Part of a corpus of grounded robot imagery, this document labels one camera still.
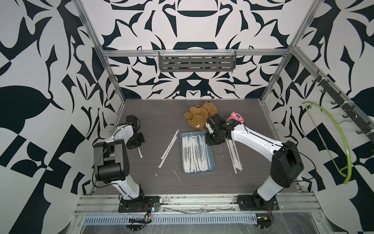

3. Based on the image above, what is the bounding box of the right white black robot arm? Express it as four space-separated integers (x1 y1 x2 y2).
206 114 304 205

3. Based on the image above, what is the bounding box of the blue plastic storage tray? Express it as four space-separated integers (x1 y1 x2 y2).
180 131 216 174

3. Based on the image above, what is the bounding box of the pink alarm clock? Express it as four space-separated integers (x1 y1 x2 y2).
227 112 244 124

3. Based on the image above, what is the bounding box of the white slotted cable duct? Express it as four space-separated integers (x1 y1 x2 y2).
83 213 257 225

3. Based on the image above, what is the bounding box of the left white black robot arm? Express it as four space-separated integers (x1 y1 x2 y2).
92 115 145 202

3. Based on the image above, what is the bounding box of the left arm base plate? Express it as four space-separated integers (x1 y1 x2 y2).
118 196 160 213

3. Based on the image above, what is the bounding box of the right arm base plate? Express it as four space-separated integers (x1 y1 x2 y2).
237 193 280 211

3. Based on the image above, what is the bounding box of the green plastic clothes hanger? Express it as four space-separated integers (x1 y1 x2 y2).
302 101 353 185

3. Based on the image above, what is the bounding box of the grey metal wall shelf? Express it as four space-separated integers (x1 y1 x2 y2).
158 49 236 72

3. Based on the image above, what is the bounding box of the pile straw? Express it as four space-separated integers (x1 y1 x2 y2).
226 139 243 174

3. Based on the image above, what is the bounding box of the brown teddy bear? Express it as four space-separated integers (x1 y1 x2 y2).
184 101 218 131

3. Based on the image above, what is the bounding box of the lone wrapped straw far left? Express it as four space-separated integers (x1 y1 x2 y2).
137 147 143 159

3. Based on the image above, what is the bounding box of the grey wall hook rail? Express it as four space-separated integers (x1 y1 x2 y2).
312 70 374 141

